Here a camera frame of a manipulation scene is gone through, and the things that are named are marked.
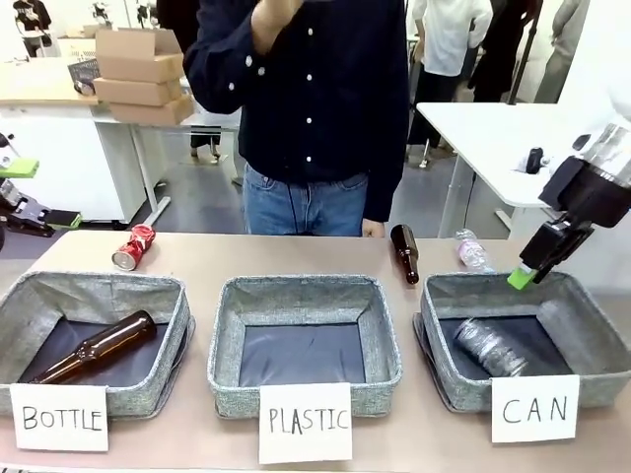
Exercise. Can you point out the white desk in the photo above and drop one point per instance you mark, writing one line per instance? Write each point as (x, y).
(493, 143)

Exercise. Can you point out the bystander in white shirt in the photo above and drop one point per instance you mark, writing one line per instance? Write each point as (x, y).
(451, 39)

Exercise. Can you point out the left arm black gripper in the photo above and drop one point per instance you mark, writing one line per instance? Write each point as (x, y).
(5, 193)

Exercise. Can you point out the person's left hand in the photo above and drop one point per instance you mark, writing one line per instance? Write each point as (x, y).
(374, 229)

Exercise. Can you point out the small black device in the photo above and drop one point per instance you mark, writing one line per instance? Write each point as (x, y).
(532, 160)

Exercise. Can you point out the person's left forearm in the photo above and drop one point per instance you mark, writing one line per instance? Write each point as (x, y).
(389, 182)

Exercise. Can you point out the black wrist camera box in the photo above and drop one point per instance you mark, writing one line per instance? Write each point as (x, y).
(561, 182)

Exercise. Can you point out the bystander in black clothes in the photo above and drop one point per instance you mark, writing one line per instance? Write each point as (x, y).
(503, 54)

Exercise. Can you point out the white paper sign BOTTLE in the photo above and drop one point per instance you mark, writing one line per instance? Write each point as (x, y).
(61, 419)

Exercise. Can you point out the open cardboard box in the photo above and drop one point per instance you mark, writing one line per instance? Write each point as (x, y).
(133, 54)

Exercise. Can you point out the clear plastic bottle pink label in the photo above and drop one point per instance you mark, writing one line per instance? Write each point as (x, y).
(472, 252)

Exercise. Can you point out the bystander in beige coat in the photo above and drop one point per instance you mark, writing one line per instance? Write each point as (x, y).
(562, 54)

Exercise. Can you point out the grey fabric basket plastic label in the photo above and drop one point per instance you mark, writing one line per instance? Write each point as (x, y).
(231, 315)

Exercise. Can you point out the bystander in black printed tee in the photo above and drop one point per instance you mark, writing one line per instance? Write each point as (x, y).
(30, 22)

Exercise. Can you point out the small brown glass bottle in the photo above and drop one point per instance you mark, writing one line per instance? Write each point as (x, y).
(405, 253)

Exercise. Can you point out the flat closed cardboard box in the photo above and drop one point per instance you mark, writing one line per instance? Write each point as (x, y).
(150, 111)
(135, 91)

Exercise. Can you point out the person in navy shirt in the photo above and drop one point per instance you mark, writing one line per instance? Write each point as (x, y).
(320, 123)

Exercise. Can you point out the grey fabric basket can label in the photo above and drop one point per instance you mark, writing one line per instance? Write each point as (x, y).
(586, 325)

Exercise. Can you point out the crushed silver can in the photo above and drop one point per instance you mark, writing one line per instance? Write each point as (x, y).
(489, 346)

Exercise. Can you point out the white paper sign CAN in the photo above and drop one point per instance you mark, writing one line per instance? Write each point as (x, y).
(535, 409)

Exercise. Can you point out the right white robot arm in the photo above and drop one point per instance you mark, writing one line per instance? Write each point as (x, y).
(611, 148)

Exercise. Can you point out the person's right hand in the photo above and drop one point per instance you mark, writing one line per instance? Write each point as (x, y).
(276, 22)

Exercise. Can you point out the crushed red can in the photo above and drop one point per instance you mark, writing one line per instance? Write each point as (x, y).
(134, 247)

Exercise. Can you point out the person's right forearm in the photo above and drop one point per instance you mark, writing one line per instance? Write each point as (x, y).
(227, 64)

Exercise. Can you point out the wooden top table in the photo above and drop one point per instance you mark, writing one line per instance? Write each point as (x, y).
(39, 84)

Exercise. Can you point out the white paper sign PLASTIC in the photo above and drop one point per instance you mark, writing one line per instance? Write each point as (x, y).
(305, 421)

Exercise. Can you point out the large brown glass bottle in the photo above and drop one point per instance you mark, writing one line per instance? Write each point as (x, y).
(96, 351)

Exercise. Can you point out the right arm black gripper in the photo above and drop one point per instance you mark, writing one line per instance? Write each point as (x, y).
(602, 199)

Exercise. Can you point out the black tripod pole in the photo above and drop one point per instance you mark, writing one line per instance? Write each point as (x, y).
(521, 54)

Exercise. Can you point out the grey fabric basket bottle label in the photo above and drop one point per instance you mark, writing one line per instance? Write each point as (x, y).
(148, 394)

